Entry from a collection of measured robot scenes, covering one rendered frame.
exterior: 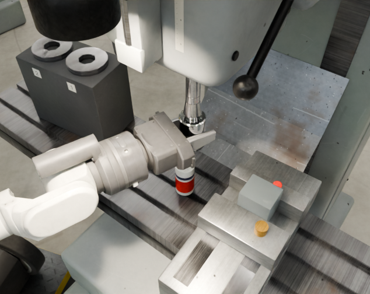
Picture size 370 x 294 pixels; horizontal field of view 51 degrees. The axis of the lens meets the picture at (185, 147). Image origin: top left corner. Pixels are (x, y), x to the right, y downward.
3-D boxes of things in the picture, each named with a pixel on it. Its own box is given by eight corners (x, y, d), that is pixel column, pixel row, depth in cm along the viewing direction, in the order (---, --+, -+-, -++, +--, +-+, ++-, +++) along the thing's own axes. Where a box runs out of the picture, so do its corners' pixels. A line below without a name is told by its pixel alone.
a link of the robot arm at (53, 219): (104, 211, 60) (18, 255, 55) (85, 178, 66) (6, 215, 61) (93, 182, 55) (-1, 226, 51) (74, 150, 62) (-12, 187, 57)
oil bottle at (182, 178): (186, 199, 83) (187, 167, 74) (171, 189, 84) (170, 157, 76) (197, 186, 85) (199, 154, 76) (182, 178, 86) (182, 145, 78)
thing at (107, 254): (185, 376, 78) (185, 361, 69) (69, 276, 92) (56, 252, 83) (296, 208, 104) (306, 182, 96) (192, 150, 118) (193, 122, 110)
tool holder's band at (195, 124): (173, 120, 66) (173, 116, 66) (191, 107, 69) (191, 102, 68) (193, 133, 64) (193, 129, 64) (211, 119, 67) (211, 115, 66)
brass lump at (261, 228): (262, 239, 64) (264, 234, 63) (251, 233, 65) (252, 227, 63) (269, 230, 65) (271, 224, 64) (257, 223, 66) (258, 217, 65)
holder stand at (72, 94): (105, 149, 92) (90, 83, 77) (37, 117, 99) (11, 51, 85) (135, 118, 99) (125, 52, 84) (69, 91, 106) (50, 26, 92)
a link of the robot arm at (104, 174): (131, 199, 63) (63, 231, 59) (106, 164, 70) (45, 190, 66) (117, 145, 56) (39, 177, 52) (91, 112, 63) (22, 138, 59)
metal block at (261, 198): (264, 228, 69) (270, 210, 64) (235, 212, 71) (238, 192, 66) (277, 207, 71) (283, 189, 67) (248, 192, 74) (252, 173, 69)
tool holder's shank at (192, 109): (179, 116, 66) (178, 62, 57) (191, 107, 67) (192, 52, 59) (193, 125, 64) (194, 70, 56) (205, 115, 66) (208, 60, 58)
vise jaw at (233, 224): (271, 272, 64) (275, 261, 61) (196, 226, 70) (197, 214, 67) (286, 245, 68) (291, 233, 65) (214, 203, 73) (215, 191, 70)
